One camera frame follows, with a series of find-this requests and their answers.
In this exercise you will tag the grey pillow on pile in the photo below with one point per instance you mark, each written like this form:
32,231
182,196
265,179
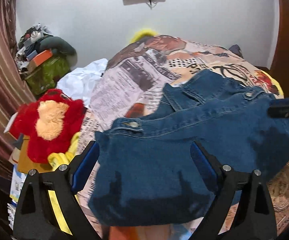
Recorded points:
58,44

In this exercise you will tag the white cloth on bed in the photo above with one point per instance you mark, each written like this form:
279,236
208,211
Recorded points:
79,83

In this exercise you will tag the green patterned storage box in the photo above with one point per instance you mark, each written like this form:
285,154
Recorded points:
46,76

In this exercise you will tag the grey purple backpack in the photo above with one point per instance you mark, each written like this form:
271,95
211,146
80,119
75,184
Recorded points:
236,50

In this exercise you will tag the orange shoe box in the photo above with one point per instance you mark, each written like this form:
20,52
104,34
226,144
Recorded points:
39,59

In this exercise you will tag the red plush toy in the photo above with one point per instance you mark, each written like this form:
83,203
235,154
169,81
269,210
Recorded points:
50,123

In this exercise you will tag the blue denim jacket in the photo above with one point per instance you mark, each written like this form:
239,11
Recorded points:
151,171

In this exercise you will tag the newspaper print bed blanket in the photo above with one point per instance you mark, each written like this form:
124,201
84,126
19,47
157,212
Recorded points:
155,98

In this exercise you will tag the clutter pile of clothes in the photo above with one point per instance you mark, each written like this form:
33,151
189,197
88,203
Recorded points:
28,46

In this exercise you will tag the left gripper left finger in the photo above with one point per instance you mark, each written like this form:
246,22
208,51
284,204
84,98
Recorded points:
34,217

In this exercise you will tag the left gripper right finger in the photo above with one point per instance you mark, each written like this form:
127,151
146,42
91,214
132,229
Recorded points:
242,207

